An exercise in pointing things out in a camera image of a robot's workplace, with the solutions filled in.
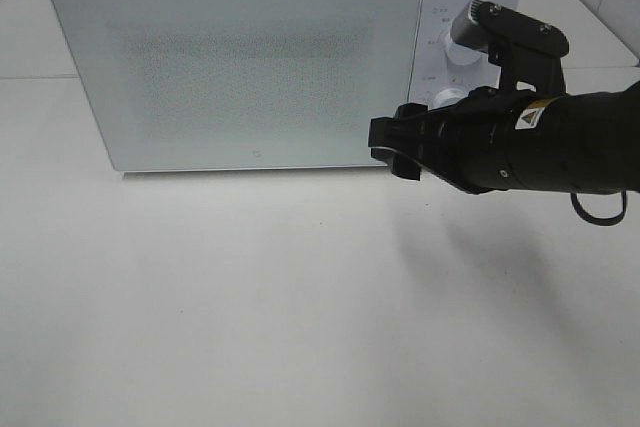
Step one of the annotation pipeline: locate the white timer knob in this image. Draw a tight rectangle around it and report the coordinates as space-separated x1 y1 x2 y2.
432 87 468 109

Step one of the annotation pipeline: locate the upper white power knob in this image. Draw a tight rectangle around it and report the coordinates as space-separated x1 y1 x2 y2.
444 37 482 67

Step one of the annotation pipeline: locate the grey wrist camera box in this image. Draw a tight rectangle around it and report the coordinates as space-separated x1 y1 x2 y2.
450 0 569 97

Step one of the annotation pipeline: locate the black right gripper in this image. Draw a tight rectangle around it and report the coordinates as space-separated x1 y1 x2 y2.
368 87 538 195

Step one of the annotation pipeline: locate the white microwave door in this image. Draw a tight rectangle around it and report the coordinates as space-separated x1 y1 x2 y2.
52 0 420 172

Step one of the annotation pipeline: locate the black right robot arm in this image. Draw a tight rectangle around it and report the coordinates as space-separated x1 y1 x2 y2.
368 84 639 195

